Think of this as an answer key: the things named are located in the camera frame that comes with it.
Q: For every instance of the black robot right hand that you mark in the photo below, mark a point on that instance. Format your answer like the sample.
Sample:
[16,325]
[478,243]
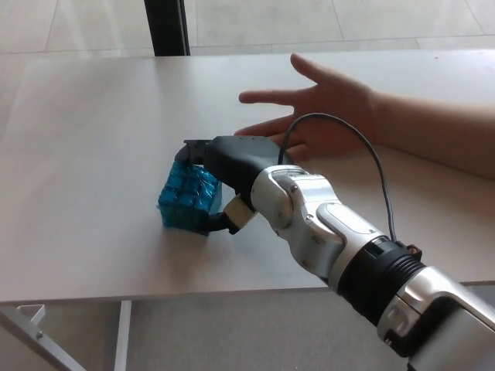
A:
[239,158]

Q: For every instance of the person's bare hand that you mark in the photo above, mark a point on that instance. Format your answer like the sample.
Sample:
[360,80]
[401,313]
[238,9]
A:
[328,112]

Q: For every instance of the blue foil-wrapped cube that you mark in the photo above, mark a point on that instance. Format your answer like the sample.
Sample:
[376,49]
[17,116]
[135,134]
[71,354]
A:
[185,201]

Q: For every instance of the person's bare forearm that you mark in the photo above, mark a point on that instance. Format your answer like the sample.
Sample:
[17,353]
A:
[437,131]

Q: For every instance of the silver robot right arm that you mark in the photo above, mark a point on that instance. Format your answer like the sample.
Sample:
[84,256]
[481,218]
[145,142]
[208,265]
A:
[348,239]

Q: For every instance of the white metal table leg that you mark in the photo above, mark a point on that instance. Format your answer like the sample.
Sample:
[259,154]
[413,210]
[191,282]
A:
[123,336]

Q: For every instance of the black window frame post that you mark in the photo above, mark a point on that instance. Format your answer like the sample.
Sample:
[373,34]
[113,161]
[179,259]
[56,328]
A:
[166,27]

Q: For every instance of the white metal bracket hook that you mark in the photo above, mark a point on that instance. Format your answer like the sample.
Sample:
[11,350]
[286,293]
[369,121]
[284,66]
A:
[38,315]

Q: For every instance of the grey diagonal frame beam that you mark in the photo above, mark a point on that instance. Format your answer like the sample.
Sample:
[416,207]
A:
[35,344]

